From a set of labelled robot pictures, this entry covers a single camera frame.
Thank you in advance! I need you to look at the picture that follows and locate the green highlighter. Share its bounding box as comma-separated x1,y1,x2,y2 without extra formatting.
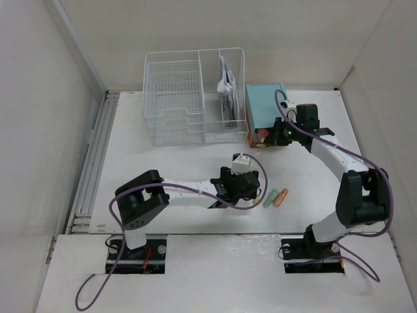
263,189,279,209

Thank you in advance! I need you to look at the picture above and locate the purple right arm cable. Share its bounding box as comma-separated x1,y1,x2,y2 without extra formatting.
274,89,395,284

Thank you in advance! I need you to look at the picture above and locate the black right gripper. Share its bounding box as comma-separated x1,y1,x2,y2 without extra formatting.
263,117,304,146

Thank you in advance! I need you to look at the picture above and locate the aluminium rail frame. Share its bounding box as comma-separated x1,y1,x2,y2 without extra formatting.
63,91,120,235

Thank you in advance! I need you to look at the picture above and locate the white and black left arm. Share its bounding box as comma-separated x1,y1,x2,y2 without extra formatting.
115,166,261,259

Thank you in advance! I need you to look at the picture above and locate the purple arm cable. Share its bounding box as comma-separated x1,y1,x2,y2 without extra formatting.
75,153,268,312
274,89,395,284

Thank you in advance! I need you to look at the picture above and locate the grey setup guide booklet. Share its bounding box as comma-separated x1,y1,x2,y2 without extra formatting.
217,56,240,121

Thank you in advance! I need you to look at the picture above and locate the orange highlighter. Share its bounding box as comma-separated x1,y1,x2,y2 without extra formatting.
273,188,289,207

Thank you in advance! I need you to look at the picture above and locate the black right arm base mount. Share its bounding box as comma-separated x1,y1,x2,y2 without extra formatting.
279,235,345,274

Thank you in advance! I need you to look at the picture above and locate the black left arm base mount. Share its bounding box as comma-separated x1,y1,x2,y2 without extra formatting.
105,235,167,275

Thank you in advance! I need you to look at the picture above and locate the pink marker tube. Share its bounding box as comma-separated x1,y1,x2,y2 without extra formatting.
256,128,269,138

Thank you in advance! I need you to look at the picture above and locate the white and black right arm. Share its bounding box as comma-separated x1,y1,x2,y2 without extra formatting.
265,101,394,258

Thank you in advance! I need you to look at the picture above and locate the teal mini drawer cabinet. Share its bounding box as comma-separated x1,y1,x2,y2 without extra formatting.
245,83,287,148

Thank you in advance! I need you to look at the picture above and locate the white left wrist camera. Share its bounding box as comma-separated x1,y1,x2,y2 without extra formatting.
231,153,252,175

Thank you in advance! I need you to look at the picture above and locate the white wire mesh organizer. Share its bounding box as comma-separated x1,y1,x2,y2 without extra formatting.
142,48,248,147

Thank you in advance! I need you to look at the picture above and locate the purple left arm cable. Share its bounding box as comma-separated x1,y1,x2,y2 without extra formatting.
75,153,268,312

